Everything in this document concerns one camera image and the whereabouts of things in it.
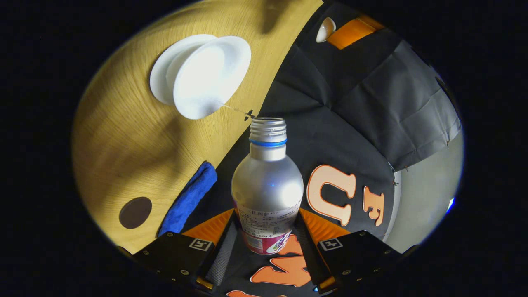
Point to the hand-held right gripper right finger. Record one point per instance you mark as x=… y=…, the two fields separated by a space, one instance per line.
x=311 y=255

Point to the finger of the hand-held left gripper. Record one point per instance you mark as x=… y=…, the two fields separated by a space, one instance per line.
x=352 y=33

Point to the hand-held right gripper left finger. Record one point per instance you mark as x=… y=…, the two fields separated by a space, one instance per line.
x=222 y=251

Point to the silver water bottle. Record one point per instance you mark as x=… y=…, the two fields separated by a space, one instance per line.
x=268 y=185

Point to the white teacup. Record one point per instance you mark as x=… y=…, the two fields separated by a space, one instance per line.
x=210 y=78

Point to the blue towel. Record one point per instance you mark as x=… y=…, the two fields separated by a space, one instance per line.
x=187 y=198

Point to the black backdrop cloth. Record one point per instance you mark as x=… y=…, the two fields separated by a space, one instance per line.
x=350 y=123

